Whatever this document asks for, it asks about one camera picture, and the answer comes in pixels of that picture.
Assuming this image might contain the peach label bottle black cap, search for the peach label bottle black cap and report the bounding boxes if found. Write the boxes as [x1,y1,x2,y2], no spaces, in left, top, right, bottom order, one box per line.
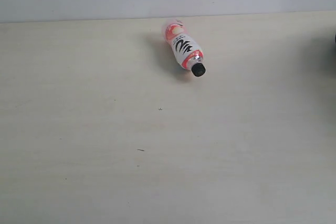
[163,19,206,77]

